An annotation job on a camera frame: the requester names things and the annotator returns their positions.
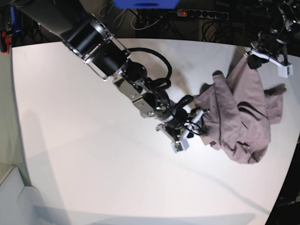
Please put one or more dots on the blue plastic bin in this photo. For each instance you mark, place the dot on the blue plastic bin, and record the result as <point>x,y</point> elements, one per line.
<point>146,4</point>

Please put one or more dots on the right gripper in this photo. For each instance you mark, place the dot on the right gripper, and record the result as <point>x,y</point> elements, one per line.
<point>182,125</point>

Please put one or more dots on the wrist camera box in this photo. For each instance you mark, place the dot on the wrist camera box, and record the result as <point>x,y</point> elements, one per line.
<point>180,145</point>
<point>285,71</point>

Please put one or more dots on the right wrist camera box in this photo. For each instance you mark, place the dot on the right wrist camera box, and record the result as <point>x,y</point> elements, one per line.
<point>180,145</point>

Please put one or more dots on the black power strip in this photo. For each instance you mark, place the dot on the black power strip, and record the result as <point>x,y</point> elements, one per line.
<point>203,14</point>

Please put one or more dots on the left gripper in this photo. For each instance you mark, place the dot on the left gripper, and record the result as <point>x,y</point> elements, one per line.
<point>268,47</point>

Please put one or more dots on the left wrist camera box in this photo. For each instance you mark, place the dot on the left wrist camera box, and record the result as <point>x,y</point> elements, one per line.
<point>285,71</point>

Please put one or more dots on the mauve pink t-shirt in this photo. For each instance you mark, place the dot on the mauve pink t-shirt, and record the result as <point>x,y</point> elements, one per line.
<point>241,113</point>

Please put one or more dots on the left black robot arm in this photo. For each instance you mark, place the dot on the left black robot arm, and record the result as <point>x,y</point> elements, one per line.
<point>284,17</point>

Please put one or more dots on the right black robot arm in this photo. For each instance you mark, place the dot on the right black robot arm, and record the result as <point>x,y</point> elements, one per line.
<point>90,40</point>

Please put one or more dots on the red and black clamp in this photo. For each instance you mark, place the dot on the red and black clamp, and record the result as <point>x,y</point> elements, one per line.
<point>5,41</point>

